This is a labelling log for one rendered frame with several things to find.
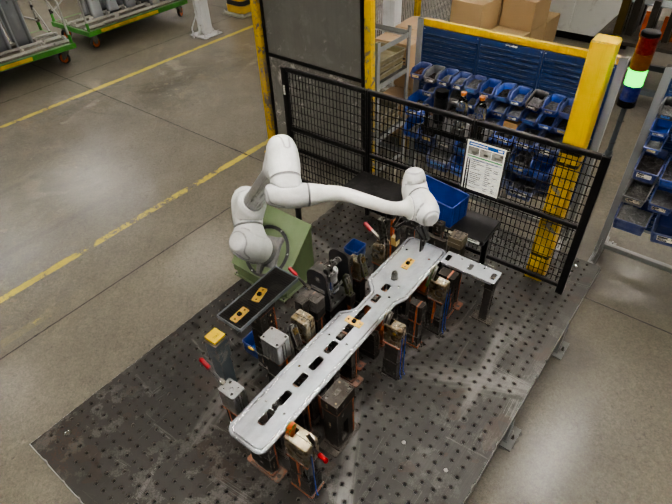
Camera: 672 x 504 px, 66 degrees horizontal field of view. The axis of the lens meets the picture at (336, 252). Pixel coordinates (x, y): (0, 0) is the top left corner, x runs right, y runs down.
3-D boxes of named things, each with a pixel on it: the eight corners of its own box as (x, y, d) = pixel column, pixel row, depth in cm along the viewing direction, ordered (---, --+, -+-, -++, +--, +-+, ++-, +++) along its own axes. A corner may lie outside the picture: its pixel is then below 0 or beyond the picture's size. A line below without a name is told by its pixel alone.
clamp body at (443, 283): (439, 339, 261) (446, 291, 238) (418, 329, 267) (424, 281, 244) (447, 328, 266) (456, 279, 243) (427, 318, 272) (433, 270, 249)
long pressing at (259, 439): (266, 463, 185) (266, 460, 184) (222, 429, 196) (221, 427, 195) (448, 252, 267) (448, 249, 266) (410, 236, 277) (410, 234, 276)
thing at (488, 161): (498, 201, 272) (509, 149, 252) (458, 187, 282) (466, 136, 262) (499, 199, 273) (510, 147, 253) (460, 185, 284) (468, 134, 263)
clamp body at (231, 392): (246, 452, 219) (232, 404, 196) (227, 437, 225) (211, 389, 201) (261, 434, 225) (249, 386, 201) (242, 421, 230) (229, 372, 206)
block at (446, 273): (447, 321, 269) (454, 283, 251) (428, 312, 275) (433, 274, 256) (456, 310, 275) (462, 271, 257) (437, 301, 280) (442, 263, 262)
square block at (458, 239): (453, 292, 285) (461, 242, 261) (440, 286, 289) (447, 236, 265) (460, 283, 290) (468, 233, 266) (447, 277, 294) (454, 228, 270)
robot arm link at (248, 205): (230, 232, 278) (226, 194, 283) (259, 232, 285) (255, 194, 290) (272, 173, 211) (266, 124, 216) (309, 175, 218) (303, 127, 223)
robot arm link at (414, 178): (397, 194, 237) (406, 211, 227) (399, 164, 226) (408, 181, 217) (420, 190, 238) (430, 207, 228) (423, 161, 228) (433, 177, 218)
